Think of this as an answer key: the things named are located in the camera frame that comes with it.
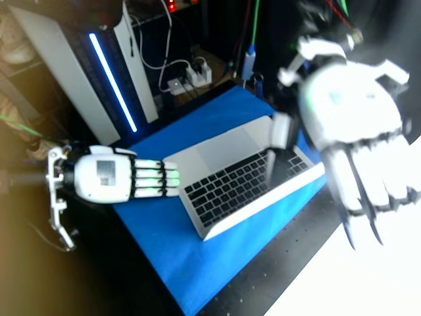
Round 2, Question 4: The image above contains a blue table cloth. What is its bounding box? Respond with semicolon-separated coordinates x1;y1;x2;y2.
111;84;330;316

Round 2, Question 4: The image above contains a white charger block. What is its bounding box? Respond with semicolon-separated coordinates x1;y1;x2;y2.
166;78;187;97

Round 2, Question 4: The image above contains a white cable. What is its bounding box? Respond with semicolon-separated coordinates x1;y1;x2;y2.
131;0;198;92

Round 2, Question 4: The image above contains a silver laptop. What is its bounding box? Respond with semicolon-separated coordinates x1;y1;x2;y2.
162;115;327;242

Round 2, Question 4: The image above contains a white tower with blue light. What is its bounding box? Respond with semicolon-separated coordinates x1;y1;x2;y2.
9;0;161;146

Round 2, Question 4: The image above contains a green cable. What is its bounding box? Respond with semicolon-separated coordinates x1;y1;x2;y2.
250;0;262;47

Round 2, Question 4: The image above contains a white power strip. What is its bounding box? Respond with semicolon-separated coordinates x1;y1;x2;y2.
185;56;213;88

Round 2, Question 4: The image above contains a white and blue adapter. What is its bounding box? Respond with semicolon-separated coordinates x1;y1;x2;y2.
242;42;259;82

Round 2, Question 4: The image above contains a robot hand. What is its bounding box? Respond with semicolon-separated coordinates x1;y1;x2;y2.
268;61;421;251
72;144;182;204

